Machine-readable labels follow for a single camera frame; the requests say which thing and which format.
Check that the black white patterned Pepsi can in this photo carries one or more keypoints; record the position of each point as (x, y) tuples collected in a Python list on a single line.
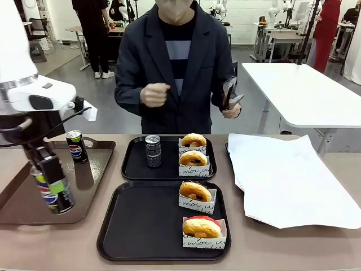
[(153, 153)]

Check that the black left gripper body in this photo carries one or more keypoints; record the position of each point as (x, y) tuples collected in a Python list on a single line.
[(22, 130)]

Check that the red iced donut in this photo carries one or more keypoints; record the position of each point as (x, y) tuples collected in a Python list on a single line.
[(203, 244)]

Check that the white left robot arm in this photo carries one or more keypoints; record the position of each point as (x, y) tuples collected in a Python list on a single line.
[(17, 50)]

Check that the person in dark blazer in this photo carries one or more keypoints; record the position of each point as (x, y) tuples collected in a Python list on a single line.
[(180, 84)]

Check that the bystander in red apron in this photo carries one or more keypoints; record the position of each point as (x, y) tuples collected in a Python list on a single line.
[(327, 34)]

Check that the yellow iced donut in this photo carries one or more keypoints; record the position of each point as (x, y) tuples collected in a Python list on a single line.
[(183, 149)]

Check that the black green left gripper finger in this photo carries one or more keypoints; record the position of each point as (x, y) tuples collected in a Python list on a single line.
[(35, 158), (52, 172)]

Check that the bystander in black clothes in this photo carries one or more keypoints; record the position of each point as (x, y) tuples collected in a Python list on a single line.
[(93, 34)]

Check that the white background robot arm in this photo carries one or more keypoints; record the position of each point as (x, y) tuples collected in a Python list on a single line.
[(273, 14)]

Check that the white table with grey legs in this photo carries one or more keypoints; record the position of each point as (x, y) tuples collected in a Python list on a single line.
[(304, 93)]

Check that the glazed donut in paper box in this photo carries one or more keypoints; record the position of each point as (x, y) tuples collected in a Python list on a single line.
[(194, 171)]

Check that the person's right hand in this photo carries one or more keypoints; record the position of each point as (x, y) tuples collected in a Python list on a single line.
[(153, 96)]

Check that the person's left forearm dark sleeve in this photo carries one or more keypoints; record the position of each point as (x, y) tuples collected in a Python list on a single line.
[(217, 98)]

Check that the person's right forearm dark sleeve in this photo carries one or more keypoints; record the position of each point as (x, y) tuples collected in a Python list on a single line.
[(127, 97)]

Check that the seated bystander in black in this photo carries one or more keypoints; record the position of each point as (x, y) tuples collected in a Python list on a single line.
[(352, 17)]

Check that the large white paper sheet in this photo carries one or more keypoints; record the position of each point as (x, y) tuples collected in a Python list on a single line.
[(282, 175)]

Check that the plain glazed donut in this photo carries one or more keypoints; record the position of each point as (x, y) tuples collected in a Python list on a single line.
[(189, 158)]

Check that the black stand pole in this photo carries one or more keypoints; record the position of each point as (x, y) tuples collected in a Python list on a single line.
[(307, 31)]

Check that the grey plastic stool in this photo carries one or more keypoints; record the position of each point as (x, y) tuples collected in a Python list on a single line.
[(38, 53)]

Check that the black office chair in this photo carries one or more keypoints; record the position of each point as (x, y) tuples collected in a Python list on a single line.
[(38, 28)]

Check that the white background work table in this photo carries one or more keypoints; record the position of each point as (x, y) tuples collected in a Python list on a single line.
[(282, 38)]

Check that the dark metal serving tongs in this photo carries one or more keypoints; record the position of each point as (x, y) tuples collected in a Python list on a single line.
[(228, 93)]

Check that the person's left hand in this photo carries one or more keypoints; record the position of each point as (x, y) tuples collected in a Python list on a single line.
[(231, 112)]

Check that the beige face mask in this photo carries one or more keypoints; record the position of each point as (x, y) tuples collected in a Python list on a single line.
[(176, 11)]

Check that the black Pepsi can green top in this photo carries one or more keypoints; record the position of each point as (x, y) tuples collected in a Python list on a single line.
[(63, 200), (78, 149)]

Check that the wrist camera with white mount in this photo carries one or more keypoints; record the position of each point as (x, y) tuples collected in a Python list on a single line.
[(88, 113)]

